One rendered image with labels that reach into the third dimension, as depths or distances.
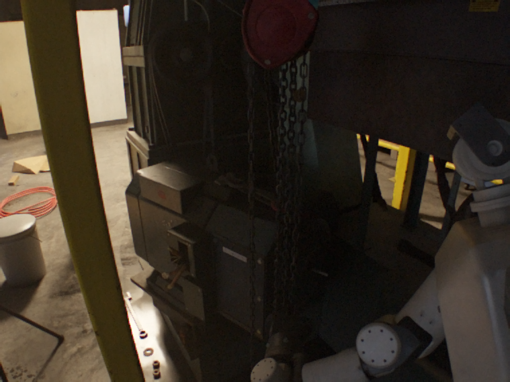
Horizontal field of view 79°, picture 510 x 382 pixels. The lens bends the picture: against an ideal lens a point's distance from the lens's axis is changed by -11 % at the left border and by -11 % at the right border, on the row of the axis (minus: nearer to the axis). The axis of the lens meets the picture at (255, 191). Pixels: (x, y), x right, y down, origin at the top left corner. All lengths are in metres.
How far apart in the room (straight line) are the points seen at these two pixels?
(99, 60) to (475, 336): 6.64
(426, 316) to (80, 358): 1.57
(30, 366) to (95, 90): 5.46
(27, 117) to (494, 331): 6.82
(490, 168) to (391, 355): 0.36
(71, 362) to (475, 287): 1.74
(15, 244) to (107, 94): 4.82
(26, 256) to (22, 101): 4.74
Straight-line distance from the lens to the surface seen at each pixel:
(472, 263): 0.34
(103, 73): 6.75
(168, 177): 1.26
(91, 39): 6.73
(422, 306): 0.64
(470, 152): 0.39
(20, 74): 6.81
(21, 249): 2.35
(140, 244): 1.52
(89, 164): 0.81
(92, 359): 1.84
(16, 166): 4.86
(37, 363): 1.94
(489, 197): 0.42
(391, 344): 0.63
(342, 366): 0.70
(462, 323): 0.35
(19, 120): 6.89
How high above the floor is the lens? 1.31
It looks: 23 degrees down
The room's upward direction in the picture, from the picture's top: straight up
